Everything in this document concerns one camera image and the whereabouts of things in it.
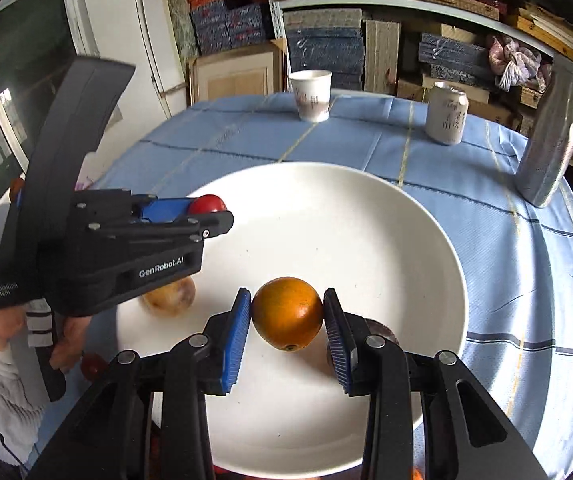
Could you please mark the pink white cloth bundle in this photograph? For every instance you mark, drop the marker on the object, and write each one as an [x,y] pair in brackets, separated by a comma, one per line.
[514,62]

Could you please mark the white plate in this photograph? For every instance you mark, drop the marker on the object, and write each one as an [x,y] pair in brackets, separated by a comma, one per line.
[316,220]

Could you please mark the white metal shelf rack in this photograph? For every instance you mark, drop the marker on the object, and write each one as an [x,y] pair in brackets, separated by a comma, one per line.
[276,20]

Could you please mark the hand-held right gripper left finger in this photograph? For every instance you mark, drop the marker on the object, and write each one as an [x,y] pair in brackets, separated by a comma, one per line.
[236,340]

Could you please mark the stack of dark blue boxes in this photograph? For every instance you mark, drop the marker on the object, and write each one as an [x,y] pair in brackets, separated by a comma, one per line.
[449,57]

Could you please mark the mottled grey board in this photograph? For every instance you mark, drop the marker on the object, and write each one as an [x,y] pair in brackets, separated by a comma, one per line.
[179,15]

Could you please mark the silver bottle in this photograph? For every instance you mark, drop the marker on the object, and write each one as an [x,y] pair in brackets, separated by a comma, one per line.
[549,135]

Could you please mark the white paper cup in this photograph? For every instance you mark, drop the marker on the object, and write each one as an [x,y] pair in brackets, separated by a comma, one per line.
[311,95]

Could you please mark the stack of blue patterned boxes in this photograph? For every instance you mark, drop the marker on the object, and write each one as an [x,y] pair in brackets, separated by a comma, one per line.
[226,25]

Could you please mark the dark purple mangosteen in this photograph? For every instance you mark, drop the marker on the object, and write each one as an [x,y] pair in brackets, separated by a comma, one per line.
[384,330]

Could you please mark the upright cardboard sheets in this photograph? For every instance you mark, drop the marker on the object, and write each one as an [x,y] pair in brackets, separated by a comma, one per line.
[381,55]

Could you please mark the white drink can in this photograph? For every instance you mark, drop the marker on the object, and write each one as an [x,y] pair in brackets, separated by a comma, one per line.
[446,115]

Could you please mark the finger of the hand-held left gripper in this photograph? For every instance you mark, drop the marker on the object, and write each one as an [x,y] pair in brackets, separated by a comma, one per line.
[211,224]
[166,209]

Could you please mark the wooden panel box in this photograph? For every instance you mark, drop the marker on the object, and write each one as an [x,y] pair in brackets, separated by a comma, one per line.
[236,72]

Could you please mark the small red cherry tomato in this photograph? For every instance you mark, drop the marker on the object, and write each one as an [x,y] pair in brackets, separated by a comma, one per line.
[209,204]

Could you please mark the stack of grey-blue boxes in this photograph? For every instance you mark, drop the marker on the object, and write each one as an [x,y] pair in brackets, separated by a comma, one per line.
[324,50]

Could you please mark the white wall trunking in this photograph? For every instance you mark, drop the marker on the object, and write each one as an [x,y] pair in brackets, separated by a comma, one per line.
[149,50]

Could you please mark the smooth orange fruit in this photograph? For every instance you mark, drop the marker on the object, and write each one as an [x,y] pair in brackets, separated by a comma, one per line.
[286,312]

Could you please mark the beige round fruit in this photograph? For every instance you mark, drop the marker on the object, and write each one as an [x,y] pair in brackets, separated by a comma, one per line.
[171,299]

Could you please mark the white framed window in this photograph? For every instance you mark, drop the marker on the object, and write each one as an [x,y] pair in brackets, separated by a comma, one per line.
[21,85]

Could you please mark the stack of yellow wooden boards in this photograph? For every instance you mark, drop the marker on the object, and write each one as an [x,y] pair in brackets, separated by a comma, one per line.
[561,30]

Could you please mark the blue checked tablecloth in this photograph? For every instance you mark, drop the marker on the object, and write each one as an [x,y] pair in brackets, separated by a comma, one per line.
[516,285]

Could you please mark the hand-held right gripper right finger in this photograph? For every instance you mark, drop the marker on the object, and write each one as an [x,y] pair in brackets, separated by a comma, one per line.
[339,345]

